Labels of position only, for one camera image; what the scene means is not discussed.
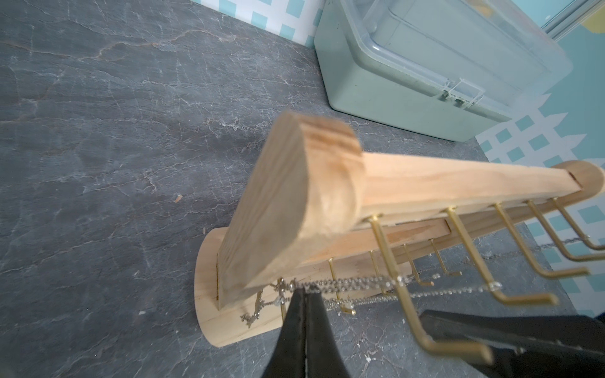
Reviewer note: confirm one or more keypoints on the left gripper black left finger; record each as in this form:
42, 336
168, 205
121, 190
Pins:
289, 357

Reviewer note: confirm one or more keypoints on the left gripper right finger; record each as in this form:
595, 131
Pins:
323, 357

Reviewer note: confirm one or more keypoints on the green plastic storage box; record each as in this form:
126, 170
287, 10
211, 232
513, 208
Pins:
447, 69

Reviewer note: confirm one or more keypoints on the wooden jewelry display stand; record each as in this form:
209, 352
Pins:
320, 210

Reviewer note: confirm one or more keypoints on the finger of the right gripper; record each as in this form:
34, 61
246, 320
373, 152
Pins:
536, 346

